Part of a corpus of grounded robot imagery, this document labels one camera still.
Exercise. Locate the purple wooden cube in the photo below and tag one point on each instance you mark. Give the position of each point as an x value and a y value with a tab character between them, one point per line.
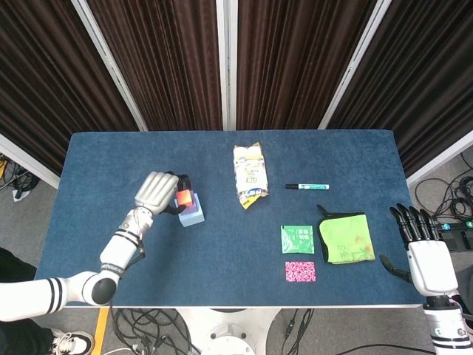
196	205

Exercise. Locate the person's black trousers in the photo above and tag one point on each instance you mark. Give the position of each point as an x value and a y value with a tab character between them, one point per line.
15	262

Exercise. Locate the clear snack bag yellow print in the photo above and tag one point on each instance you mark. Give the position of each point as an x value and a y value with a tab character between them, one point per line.
249	174

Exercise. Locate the yellow-green cloth black trim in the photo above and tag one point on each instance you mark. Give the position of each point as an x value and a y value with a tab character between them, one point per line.
347	236

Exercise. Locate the green sachet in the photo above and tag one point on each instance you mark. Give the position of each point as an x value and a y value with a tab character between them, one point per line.
297	240

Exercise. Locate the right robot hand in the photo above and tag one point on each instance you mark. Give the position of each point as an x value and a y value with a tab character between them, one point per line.
428	262

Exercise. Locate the small orange cube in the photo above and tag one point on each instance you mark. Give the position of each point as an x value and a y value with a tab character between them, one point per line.
184	197

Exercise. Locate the blue fabric table cover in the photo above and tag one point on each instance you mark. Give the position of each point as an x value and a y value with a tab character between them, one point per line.
221	266

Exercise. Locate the pink white patterned card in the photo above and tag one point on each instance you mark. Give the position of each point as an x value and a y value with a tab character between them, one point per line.
300	271

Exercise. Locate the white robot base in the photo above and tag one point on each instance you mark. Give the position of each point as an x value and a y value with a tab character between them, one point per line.
229	333

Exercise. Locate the brown pleated divider panel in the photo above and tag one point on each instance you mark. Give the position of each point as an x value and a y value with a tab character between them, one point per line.
44	92
162	66
425	81
295	66

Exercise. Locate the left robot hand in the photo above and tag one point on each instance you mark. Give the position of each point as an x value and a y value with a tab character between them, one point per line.
155	190

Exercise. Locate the black power strip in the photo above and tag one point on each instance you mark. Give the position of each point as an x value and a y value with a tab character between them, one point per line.
458	236

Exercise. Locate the black white sneaker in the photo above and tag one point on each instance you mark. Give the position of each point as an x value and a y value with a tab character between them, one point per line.
74	342

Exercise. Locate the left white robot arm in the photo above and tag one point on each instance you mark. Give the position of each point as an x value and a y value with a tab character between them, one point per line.
122	244

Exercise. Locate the large light blue cube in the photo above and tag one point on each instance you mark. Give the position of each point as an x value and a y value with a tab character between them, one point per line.
192	220

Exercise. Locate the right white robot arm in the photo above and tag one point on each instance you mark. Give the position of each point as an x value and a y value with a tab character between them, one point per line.
445	329

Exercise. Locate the green white marker pen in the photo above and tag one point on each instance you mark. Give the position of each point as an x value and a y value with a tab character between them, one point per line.
310	187

